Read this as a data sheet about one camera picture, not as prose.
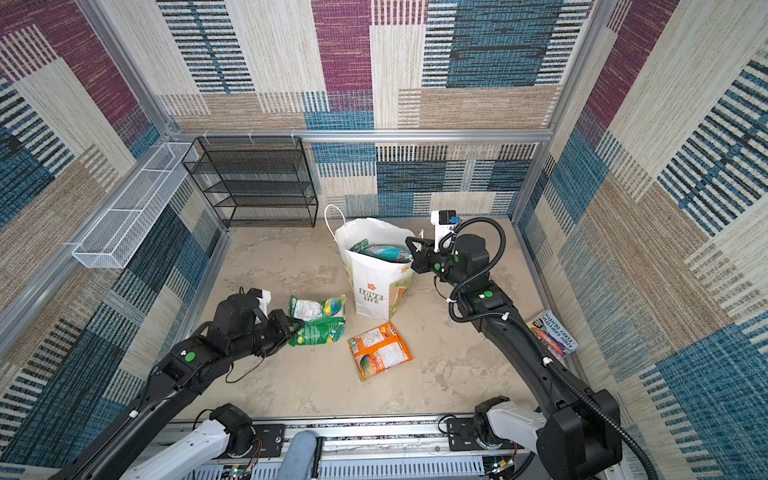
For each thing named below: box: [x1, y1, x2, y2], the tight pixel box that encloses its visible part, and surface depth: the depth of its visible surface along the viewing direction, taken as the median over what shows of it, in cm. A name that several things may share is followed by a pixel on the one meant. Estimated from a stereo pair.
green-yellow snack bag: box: [349, 238, 369, 253], surface depth 96 cm
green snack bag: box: [288, 294, 347, 347], surface depth 76 cm
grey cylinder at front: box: [277, 430, 317, 480], surface depth 71 cm
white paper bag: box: [335, 218, 415, 321], surface depth 87 cm
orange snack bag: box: [347, 322, 414, 381], surface depth 87 cm
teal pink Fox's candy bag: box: [358, 244, 414, 263], surface depth 87 cm
